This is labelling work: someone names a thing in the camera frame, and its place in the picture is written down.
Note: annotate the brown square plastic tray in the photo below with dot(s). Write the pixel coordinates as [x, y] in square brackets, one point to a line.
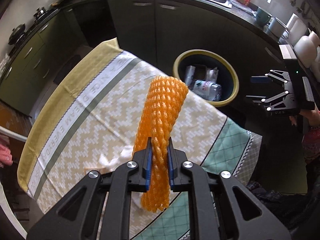
[200, 72]

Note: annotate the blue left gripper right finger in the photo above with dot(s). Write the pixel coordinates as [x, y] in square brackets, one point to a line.
[170, 164]

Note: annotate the small black pot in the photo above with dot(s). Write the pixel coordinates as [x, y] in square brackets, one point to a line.
[39, 13]

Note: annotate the orange foam fruit net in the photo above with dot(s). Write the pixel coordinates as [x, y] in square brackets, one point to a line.
[163, 104]

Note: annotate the yellow rimmed trash bin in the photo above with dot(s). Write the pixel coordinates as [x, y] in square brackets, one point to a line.
[218, 71]

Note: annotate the patterned beige tablecloth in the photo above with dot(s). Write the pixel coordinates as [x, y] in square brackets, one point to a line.
[78, 162]

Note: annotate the clear plastic water bottle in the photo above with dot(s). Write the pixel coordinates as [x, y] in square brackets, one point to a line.
[208, 90]

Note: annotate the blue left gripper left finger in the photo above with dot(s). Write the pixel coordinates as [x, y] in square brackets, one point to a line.
[149, 163]

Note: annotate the green kitchen cabinets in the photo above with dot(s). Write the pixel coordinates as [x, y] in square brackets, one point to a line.
[157, 31]

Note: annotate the white enamel mug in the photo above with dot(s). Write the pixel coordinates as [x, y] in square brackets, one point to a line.
[278, 28]

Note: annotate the teal ceramic mug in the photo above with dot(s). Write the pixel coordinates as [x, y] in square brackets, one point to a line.
[262, 17]

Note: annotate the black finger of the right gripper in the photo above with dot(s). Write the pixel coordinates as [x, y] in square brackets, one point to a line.
[260, 79]

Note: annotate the blue silver snack wrapper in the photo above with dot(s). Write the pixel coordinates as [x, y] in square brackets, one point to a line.
[189, 77]

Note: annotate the red checkered apron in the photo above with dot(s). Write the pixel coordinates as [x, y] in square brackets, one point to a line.
[5, 152]

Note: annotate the white plastic jug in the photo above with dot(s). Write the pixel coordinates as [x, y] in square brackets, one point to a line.
[306, 49]

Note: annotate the person's hand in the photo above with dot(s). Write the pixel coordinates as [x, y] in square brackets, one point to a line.
[312, 116]

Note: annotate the black wok with lid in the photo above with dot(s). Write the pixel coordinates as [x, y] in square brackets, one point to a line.
[16, 34]

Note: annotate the dark floor mat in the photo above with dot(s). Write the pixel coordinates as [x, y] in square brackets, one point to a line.
[66, 69]

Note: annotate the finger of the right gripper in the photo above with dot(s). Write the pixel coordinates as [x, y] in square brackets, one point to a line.
[255, 99]

